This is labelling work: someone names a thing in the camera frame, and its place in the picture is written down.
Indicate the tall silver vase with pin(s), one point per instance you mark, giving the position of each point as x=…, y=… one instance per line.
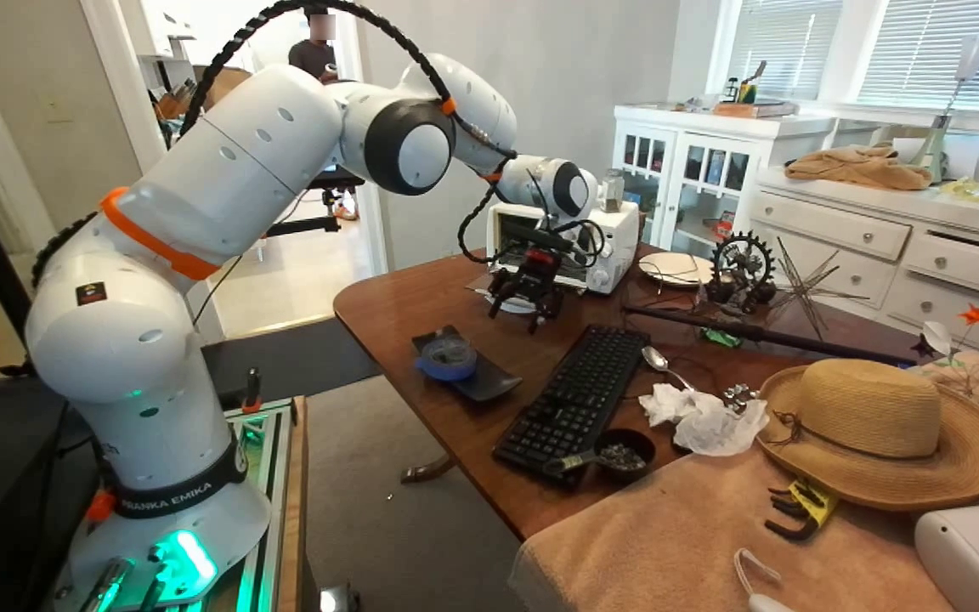
x=944, y=125

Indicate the white round plate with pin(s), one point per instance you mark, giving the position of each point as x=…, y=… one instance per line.
x=677, y=270

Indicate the wooden aluminium robot stand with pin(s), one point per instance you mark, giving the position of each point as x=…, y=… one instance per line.
x=285, y=510

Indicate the small green item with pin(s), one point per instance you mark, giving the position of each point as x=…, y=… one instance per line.
x=722, y=337

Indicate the white drawer dresser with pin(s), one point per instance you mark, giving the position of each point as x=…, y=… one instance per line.
x=907, y=257

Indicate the white crumpled cloth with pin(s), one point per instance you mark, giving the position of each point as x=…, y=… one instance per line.
x=705, y=419

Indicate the person in dark shirt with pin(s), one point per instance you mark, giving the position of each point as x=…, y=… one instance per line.
x=312, y=53

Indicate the metal spoon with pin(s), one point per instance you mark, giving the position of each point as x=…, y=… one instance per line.
x=658, y=363

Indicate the black camera boom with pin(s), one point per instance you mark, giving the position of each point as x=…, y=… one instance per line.
x=320, y=181

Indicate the brown woven basket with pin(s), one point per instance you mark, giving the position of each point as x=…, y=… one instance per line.
x=858, y=173

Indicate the tan terry towel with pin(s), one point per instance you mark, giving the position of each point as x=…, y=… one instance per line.
x=672, y=544

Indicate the white glass-door cabinet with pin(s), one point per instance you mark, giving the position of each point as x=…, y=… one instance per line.
x=682, y=173

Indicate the metal spike ornament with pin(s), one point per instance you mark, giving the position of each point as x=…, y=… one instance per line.
x=811, y=283

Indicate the white toaster oven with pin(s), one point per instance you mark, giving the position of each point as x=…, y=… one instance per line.
x=618, y=243

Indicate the orange paper flower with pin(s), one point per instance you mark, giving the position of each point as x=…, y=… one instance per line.
x=976, y=314

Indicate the white window blind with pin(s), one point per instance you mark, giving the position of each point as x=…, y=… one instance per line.
x=779, y=39
x=949, y=53

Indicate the black yellow hand tool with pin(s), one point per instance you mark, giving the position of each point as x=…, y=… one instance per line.
x=800, y=508

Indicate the black gear ornament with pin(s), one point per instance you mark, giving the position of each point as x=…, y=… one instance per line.
x=743, y=266

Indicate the long black rod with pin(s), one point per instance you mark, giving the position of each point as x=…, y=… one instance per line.
x=784, y=337

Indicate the small glass jar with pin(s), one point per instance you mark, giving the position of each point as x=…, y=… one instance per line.
x=612, y=194

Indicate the black rectangular tray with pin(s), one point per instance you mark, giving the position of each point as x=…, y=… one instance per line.
x=489, y=385

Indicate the straw sun hat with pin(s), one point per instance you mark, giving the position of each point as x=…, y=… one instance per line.
x=885, y=419

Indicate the white headset device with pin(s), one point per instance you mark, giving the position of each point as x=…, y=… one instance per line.
x=967, y=555

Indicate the blue tape roll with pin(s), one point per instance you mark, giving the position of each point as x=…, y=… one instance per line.
x=446, y=368

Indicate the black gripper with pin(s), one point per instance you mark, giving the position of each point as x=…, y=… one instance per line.
x=543, y=263

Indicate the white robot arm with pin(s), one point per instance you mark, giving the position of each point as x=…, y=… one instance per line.
x=170, y=283

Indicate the black computer keyboard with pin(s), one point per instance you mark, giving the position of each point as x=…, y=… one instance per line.
x=574, y=404

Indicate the small brown floor object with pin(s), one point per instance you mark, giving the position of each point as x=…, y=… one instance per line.
x=426, y=470

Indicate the tray with utensils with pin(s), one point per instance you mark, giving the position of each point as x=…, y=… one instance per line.
x=752, y=104

